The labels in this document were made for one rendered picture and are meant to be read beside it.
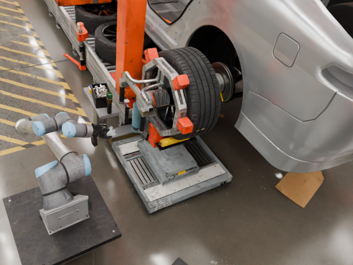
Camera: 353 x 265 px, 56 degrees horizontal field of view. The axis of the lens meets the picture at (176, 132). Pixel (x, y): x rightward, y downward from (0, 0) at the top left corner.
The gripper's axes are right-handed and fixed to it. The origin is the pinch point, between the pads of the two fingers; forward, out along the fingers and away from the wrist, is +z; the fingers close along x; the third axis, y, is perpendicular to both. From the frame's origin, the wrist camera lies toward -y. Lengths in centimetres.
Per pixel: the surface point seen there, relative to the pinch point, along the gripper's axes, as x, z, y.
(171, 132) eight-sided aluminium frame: -19.5, 29.3, 18.5
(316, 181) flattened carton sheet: -78, 188, 14
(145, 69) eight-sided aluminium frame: 26, 23, 41
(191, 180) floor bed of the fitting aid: -24, 83, -28
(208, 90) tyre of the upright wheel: -23, 36, 57
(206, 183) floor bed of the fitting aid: -33, 92, -24
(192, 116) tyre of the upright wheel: -28, 29, 39
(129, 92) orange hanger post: 50, 40, 8
